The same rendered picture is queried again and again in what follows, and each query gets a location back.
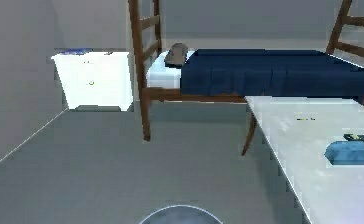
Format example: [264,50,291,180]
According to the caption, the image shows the blue flat object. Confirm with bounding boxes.
[55,48,93,56]

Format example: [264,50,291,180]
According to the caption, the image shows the white table wooden legs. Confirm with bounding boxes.
[241,95,364,224]

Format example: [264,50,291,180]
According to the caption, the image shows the white chest of drawers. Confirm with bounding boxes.
[51,50,134,112]

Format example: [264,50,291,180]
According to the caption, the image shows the dark flat object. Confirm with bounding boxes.
[343,133,364,143]

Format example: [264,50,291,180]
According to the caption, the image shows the grey round dome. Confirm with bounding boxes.
[138,204,224,224]

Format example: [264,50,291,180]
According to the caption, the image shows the wooden bunk bed blue blanket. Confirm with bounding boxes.
[128,0,364,142]

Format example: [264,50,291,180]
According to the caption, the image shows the grey pillow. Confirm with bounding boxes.
[164,42,188,67]

